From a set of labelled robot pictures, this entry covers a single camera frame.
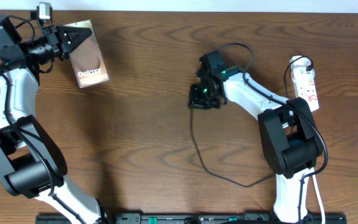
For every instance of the white power strip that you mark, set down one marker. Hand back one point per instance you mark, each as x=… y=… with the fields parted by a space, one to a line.
x=302 y=76

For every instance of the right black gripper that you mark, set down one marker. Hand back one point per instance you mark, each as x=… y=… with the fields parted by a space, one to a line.
x=194 y=100

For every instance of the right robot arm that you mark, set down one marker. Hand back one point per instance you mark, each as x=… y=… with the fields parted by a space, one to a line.
x=291 y=143

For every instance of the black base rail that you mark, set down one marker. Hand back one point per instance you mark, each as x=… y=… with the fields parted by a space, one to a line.
x=252 y=217

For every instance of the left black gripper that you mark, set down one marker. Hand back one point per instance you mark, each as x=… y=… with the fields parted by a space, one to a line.
x=60 y=46

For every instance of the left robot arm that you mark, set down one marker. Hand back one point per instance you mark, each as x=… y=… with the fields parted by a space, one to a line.
x=31 y=164

